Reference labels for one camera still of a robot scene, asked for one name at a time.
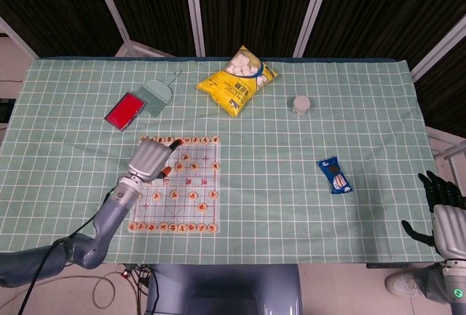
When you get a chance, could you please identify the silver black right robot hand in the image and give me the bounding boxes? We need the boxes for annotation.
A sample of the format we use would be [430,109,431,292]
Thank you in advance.
[400,170,466,263]

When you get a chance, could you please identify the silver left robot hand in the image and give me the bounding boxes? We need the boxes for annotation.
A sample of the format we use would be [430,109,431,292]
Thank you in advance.
[127,138,184,182]

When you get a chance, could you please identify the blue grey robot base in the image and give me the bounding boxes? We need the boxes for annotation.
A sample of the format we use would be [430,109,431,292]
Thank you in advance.
[145,263,304,315]

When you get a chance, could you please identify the clear plastic chess board sheet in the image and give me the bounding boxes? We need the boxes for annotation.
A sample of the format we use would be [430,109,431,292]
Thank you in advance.
[130,135,222,235]

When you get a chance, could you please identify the red ink pad black case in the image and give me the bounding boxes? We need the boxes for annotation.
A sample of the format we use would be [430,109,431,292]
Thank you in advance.
[103,91,146,132]

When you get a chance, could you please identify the grey trouser leg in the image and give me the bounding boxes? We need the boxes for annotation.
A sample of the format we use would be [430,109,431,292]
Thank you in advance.
[411,262,452,305]

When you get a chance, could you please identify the green small brush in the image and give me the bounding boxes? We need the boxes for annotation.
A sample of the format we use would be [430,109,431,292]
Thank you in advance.
[135,69,182,118]

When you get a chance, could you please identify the white sneaker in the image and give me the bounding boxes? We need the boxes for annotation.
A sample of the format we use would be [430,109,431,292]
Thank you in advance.
[384,270,427,298]

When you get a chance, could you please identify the white metal rack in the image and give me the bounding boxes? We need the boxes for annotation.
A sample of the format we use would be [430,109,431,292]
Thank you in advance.
[425,125,466,181]

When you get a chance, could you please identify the yellow marshmallow bag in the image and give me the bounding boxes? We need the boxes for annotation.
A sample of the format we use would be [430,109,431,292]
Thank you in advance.
[195,44,280,119]

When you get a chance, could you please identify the blue Oreo cookie packet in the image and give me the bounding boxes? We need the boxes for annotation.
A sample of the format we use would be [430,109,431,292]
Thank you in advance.
[317,157,355,195]

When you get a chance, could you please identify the green checked tablecloth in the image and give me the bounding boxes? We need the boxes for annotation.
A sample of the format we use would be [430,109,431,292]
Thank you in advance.
[0,56,449,266]

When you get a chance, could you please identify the black folding screen panel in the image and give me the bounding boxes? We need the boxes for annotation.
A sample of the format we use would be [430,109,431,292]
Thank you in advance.
[89,0,205,57]
[0,0,128,58]
[411,23,466,129]
[183,0,334,57]
[294,0,466,72]

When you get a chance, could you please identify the black floor device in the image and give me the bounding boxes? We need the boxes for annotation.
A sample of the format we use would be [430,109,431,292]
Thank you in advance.
[0,98,17,123]

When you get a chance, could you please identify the small white jar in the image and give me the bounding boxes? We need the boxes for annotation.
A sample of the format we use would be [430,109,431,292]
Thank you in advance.
[292,95,312,116]

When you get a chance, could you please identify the white floor cable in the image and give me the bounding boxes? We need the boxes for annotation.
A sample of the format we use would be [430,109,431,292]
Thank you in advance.
[36,270,141,311]

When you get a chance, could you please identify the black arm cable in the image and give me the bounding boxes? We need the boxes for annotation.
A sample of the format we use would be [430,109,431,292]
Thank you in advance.
[16,187,114,315]

